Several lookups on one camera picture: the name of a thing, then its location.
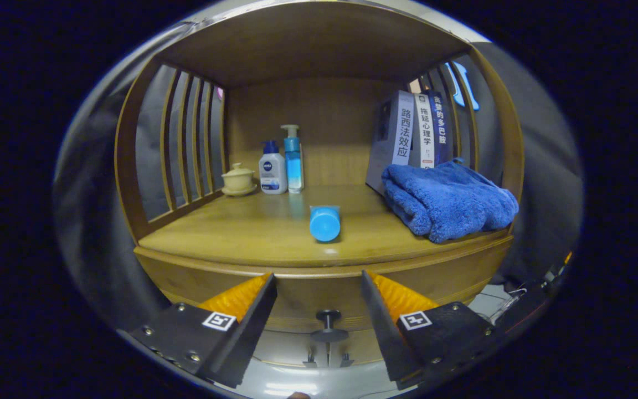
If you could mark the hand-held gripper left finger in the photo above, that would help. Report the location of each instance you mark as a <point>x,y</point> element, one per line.
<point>252,327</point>

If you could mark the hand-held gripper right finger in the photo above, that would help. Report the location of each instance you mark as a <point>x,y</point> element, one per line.
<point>385,327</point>

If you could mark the black drawer knob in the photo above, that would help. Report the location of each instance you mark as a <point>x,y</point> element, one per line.
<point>329,326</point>

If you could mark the blue and white tube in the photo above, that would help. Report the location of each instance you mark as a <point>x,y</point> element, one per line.
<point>324,224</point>

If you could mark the wooden cabinet door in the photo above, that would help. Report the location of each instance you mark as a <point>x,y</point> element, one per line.
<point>364,350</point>
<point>286,346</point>

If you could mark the wooden countertop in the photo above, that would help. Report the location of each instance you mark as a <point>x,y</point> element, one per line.
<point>241,233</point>

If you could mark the wooden cabinet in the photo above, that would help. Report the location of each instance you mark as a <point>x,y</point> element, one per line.
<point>308,44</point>

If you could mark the blue towel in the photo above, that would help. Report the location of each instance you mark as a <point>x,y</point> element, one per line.
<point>446,199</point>

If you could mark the cream lidded teacup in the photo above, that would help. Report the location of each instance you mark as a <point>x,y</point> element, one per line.
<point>238,180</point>

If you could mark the white bottle with blue cap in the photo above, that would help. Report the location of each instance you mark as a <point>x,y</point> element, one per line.
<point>272,172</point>

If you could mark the blue pump bottle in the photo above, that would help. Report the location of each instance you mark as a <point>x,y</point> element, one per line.
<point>293,163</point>

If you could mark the black backdrop cloth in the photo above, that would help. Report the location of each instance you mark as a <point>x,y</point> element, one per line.
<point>92,221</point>

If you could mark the grey book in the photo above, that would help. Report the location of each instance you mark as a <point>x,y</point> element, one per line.
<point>394,133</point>

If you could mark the white book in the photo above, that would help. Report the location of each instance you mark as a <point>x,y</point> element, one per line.
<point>424,133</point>

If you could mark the dark blue book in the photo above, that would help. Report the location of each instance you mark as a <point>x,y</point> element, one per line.
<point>441,127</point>

